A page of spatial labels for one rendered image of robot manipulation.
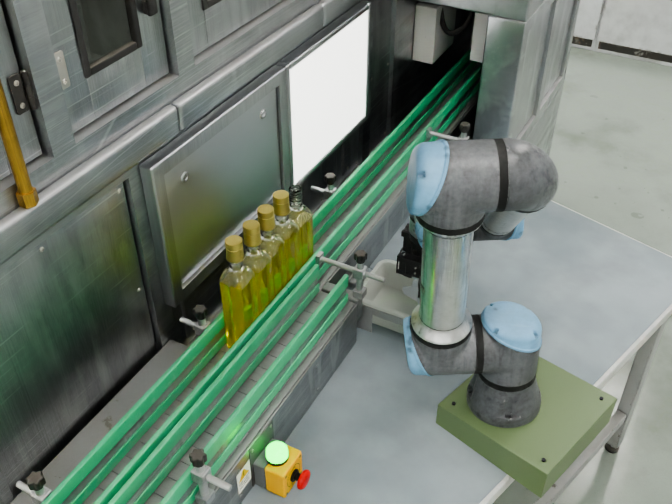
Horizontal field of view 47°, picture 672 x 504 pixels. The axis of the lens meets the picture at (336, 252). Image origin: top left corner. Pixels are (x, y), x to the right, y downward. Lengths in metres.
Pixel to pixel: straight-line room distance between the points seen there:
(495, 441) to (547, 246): 0.76
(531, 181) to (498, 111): 1.17
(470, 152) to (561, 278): 0.95
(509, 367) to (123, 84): 0.88
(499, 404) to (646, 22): 3.80
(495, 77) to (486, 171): 1.15
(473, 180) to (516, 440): 0.62
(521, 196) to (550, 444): 0.59
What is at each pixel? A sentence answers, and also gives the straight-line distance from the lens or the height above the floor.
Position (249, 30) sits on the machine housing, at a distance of 1.67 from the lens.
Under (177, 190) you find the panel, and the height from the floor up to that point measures 1.23.
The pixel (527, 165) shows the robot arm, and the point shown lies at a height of 1.44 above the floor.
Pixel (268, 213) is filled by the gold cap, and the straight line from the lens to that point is 1.56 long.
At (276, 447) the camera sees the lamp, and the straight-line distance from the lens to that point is 1.54.
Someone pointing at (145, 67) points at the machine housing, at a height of 1.47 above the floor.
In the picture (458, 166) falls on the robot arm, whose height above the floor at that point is 1.44.
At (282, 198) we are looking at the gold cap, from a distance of 1.60.
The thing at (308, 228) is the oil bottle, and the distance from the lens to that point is 1.71.
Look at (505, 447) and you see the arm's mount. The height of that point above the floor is 0.82.
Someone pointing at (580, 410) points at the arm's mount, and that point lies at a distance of 1.70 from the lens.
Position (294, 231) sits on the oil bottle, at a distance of 1.66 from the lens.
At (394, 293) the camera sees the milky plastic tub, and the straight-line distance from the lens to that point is 1.96.
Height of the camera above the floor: 2.08
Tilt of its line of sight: 39 degrees down
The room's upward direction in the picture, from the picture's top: straight up
